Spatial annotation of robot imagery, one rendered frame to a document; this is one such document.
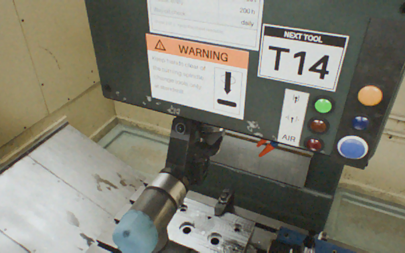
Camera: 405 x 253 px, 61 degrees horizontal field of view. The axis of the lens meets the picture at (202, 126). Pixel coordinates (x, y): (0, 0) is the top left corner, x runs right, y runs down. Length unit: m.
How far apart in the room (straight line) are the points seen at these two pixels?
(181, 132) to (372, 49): 0.39
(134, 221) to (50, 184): 1.14
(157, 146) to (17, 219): 0.88
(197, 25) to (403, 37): 0.24
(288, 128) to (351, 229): 1.34
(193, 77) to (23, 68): 1.26
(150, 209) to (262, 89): 0.29
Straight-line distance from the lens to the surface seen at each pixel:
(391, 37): 0.42
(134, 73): 0.56
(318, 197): 1.48
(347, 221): 1.82
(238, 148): 1.40
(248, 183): 1.53
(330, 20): 0.42
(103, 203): 1.69
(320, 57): 0.44
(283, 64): 0.45
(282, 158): 1.37
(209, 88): 0.50
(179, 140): 0.69
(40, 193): 1.69
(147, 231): 0.60
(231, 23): 0.45
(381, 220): 1.89
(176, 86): 0.53
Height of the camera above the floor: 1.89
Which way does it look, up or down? 36 degrees down
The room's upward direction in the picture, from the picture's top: straight up
